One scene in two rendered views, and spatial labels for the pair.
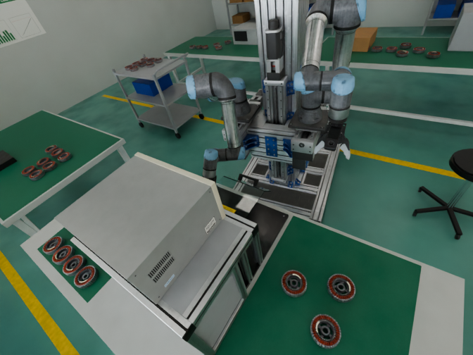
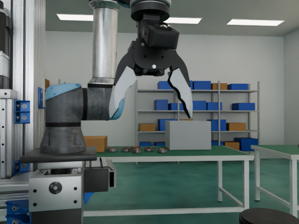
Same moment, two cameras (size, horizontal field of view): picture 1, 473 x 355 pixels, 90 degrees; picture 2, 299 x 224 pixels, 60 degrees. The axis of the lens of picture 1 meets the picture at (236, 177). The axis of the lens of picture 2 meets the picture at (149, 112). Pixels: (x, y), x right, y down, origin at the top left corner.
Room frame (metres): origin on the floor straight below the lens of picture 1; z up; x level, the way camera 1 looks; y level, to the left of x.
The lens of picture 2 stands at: (0.45, -0.10, 1.16)
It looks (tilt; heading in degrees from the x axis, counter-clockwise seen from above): 1 degrees up; 313
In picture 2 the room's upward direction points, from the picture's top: straight up
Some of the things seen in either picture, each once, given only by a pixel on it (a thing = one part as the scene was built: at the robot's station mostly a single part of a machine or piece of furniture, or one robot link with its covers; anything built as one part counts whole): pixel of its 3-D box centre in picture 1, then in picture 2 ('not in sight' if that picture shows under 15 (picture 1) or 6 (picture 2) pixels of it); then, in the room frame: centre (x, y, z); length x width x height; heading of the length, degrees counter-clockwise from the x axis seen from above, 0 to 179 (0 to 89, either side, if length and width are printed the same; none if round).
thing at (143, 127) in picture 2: not in sight; (147, 127); (4.89, -4.71, 0.87); 0.40 x 0.36 x 0.17; 138
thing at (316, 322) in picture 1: (325, 330); not in sight; (0.21, -0.21, 0.77); 0.11 x 0.11 x 0.04
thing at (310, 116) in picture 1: (310, 110); (63, 136); (1.28, -0.54, 1.09); 0.15 x 0.15 x 0.10
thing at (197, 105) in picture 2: not in sight; (195, 106); (4.06, -5.61, 1.40); 0.42 x 0.42 x 0.23; 48
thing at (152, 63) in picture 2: (336, 127); (149, 43); (0.78, -0.45, 1.29); 0.09 x 0.08 x 0.12; 146
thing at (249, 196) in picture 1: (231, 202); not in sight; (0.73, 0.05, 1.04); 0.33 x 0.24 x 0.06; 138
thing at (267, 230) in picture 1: (219, 225); not in sight; (0.82, 0.15, 0.76); 0.64 x 0.47 x 0.02; 48
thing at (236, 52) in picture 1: (231, 68); not in sight; (4.32, -0.33, 0.37); 2.20 x 0.90 x 0.75; 48
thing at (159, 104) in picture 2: not in sight; (160, 105); (4.65, -4.96, 1.41); 0.42 x 0.28 x 0.26; 140
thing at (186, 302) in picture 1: (160, 234); not in sight; (0.59, 0.36, 1.09); 0.68 x 0.44 x 0.05; 48
